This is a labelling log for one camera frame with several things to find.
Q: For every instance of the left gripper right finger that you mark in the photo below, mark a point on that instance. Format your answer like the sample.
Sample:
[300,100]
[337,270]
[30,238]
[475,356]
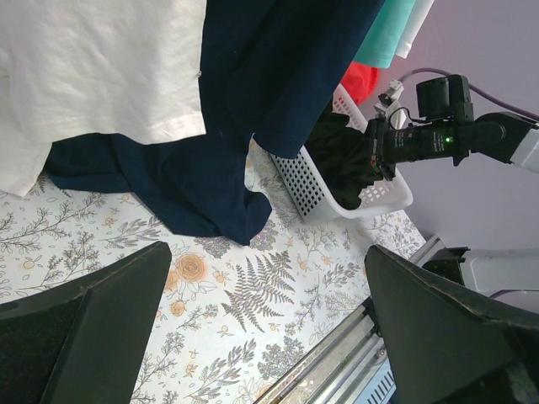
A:
[447,343]

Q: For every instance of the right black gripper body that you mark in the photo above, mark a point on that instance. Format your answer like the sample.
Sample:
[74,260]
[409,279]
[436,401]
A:
[378,134]

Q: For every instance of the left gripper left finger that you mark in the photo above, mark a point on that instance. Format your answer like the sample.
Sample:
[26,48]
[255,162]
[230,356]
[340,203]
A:
[83,341]

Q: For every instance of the black t shirt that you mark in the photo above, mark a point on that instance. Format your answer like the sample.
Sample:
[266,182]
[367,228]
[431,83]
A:
[340,154]

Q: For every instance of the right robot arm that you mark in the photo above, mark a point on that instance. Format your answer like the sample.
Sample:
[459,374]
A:
[446,127]

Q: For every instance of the teal hanging t shirt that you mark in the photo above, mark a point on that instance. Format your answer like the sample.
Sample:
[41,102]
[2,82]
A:
[379,45]

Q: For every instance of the navy hanging t shirt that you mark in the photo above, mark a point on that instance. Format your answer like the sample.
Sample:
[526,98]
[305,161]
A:
[268,69]

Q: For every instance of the pale blue hanging t shirt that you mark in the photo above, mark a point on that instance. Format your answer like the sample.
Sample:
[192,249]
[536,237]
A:
[416,19]

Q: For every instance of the white hanging t shirt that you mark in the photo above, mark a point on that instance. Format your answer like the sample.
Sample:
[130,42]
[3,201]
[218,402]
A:
[70,68]

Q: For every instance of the white plastic laundry basket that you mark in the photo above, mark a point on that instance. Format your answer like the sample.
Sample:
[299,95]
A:
[311,194]

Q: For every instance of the red cloth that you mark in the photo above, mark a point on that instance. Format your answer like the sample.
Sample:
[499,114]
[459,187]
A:
[360,81]

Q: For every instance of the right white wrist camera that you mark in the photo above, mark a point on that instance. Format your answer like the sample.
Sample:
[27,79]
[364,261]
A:
[388,101]

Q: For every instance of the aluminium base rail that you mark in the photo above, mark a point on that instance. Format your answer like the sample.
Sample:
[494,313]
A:
[350,365]

